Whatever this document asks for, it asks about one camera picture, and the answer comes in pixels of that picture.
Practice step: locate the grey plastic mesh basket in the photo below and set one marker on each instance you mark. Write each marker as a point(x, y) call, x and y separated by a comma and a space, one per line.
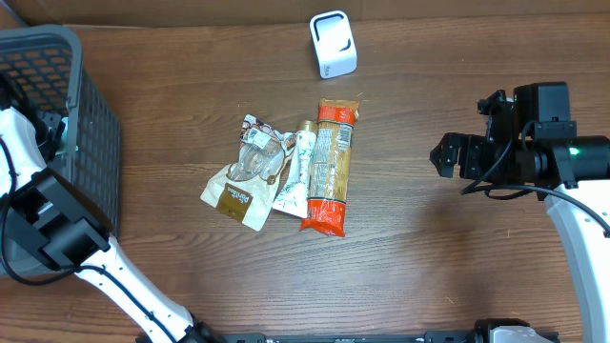
point(42, 69)

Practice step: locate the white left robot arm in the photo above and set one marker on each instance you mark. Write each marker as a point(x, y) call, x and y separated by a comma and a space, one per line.
point(46, 216)

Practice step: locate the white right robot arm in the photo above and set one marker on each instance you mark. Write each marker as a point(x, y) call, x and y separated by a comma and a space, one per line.
point(532, 145)

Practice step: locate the orange gold pasta package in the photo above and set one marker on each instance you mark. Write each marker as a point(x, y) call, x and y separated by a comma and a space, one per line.
point(330, 167)

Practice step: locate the white bamboo print tube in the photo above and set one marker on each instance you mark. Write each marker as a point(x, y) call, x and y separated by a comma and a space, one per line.
point(293, 198)

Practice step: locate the white barcode scanner stand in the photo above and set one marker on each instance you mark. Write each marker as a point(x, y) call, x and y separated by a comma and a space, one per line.
point(334, 44)

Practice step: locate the clear brown snack pouch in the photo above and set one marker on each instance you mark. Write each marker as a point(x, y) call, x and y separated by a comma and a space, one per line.
point(246, 189)

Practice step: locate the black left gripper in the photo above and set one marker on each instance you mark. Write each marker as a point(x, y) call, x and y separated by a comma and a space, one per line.
point(52, 151)

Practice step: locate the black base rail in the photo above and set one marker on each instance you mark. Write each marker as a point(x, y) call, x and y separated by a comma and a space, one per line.
point(482, 332)

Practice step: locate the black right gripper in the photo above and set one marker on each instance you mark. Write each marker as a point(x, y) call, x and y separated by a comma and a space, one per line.
point(472, 149)

